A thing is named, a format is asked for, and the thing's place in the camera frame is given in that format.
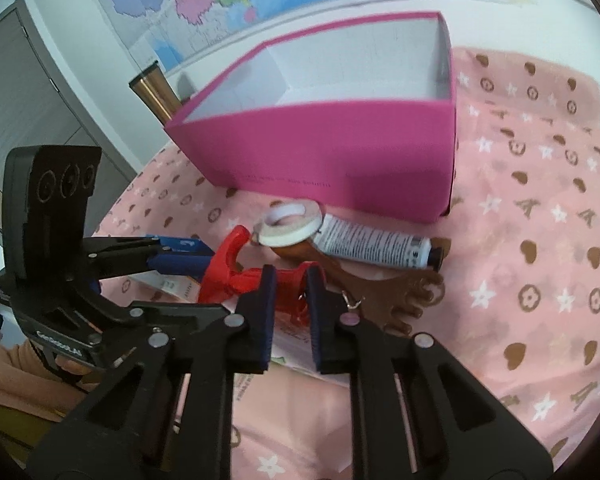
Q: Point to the white cream tube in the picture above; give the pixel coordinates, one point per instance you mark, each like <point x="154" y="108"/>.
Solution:
<point x="369" y="245"/>

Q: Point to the pink cardboard box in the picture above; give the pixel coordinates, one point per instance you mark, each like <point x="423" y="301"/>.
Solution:
<point x="330" y="150"/>

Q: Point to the grey cabinet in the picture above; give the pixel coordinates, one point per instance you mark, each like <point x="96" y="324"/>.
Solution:
<point x="30" y="100"/>

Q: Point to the white tape roll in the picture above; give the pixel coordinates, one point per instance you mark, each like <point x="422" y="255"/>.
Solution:
<point x="305" y="226"/>

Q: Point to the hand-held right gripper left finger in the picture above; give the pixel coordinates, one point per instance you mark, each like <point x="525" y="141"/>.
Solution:
<point x="260" y="320"/>

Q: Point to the brown wooden back scratcher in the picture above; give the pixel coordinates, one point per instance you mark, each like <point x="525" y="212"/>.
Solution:
<point x="379" y="295"/>

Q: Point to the red plastic clamp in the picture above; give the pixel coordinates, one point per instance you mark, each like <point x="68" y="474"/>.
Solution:
<point x="230" y="270"/>

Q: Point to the copper metal tumbler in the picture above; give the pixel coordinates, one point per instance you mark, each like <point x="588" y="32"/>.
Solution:
<point x="155" y="92"/>

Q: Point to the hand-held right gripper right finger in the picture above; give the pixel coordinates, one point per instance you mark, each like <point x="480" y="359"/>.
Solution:
<point x="316" y="320"/>

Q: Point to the pink patterned blanket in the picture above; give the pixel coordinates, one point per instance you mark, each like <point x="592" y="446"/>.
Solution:
<point x="529" y="210"/>

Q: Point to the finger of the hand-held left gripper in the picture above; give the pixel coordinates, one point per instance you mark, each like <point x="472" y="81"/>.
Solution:
<point x="125" y="255"/>
<point x="180" y="312"/>

